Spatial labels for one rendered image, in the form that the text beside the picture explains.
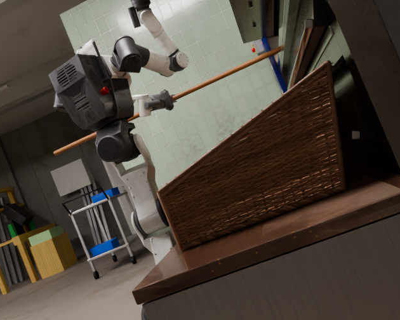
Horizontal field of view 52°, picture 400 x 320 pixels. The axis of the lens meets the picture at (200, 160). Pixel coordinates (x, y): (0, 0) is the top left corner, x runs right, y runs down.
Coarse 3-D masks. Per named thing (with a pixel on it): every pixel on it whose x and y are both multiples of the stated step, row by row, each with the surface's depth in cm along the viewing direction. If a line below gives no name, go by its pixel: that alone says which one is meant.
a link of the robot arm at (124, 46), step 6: (120, 42) 182; (126, 42) 181; (132, 42) 183; (120, 48) 181; (126, 48) 179; (132, 48) 179; (138, 48) 183; (144, 48) 186; (120, 54) 180; (144, 54) 185; (144, 60) 186; (144, 66) 189
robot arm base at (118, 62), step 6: (126, 36) 184; (114, 48) 186; (114, 54) 186; (126, 54) 176; (132, 54) 176; (138, 54) 178; (114, 60) 186; (120, 60) 184; (126, 60) 177; (132, 60) 178; (138, 60) 179; (120, 66) 179; (126, 66) 179; (132, 66) 180; (138, 66) 182; (132, 72) 185; (138, 72) 186
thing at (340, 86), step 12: (336, 72) 118; (348, 72) 99; (336, 84) 119; (348, 84) 100; (336, 96) 120; (348, 96) 100; (348, 108) 101; (348, 120) 102; (360, 120) 87; (348, 132) 91; (360, 132) 87
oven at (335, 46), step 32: (288, 0) 124; (320, 0) 86; (352, 0) 79; (384, 0) 78; (288, 32) 162; (352, 32) 79; (384, 32) 78; (320, 64) 116; (352, 64) 82; (384, 64) 78; (384, 96) 79; (384, 128) 79; (352, 160) 129; (384, 160) 88
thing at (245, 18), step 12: (240, 0) 186; (252, 0) 189; (264, 0) 193; (240, 12) 202; (252, 12) 207; (264, 12) 211; (240, 24) 222; (252, 24) 227; (264, 24) 233; (252, 36) 253; (264, 36) 259
